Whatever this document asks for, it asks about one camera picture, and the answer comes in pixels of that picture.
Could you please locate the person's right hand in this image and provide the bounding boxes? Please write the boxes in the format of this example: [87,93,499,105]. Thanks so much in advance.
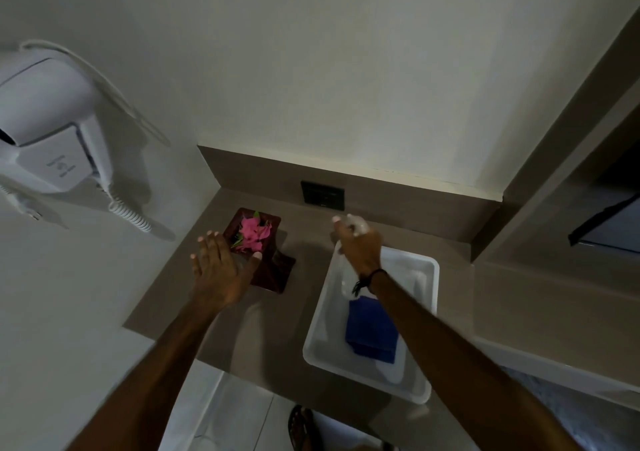
[331,215,384,280]

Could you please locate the person's left hand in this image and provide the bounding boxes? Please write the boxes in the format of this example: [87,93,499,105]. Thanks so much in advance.
[189,231,264,312]

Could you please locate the white wall hair dryer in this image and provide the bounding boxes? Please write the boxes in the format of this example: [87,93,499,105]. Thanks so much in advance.
[0,39,172,197]

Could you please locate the person's left forearm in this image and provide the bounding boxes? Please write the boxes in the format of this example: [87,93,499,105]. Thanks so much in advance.
[66,293,241,451]

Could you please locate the black wall socket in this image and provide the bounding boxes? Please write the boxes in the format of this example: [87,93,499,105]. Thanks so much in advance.
[300,180,345,211]

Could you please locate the dark red square dish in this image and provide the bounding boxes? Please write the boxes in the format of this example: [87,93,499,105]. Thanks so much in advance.
[223,207,297,295]

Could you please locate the white coiled cord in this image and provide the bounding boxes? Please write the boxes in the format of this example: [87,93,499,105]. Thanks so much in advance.
[0,175,153,234]

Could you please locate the clear spray bottle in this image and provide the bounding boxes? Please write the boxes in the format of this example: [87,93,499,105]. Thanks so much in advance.
[334,213,372,300]

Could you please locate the pink flowers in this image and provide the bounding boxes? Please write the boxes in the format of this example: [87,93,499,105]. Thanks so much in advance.
[230,211,273,255]

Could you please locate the person's right forearm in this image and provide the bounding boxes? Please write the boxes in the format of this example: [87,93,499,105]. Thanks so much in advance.
[367,270,585,451]

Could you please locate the white plastic tray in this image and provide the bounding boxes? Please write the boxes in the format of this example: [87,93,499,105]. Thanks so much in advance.
[302,240,441,406]

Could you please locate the blue folded cloth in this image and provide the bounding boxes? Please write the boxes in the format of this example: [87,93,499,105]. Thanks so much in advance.
[344,296,400,365]

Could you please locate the black sandal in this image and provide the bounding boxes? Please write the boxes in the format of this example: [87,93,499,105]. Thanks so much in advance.
[288,404,322,451]

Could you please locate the black wrist band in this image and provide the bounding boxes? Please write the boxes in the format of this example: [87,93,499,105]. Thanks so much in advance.
[351,268,389,298]

